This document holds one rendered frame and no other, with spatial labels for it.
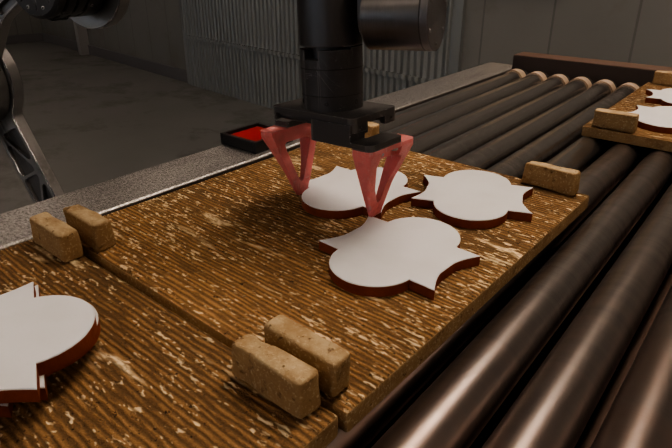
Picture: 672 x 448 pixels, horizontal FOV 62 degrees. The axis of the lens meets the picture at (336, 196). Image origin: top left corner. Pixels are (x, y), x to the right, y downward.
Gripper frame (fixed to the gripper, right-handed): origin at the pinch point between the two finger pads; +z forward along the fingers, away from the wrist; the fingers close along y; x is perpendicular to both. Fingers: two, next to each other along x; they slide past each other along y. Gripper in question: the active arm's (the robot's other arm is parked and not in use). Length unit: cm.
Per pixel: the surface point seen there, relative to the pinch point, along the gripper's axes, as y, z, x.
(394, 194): -3.4, 0.7, -5.2
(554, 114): 0, 3, -58
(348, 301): -11.3, 2.2, 11.6
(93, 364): -3.7, 1.9, 27.5
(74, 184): 269, 82, -83
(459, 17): 131, 2, -256
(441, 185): -5.8, 0.7, -10.5
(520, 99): 10, 3, -66
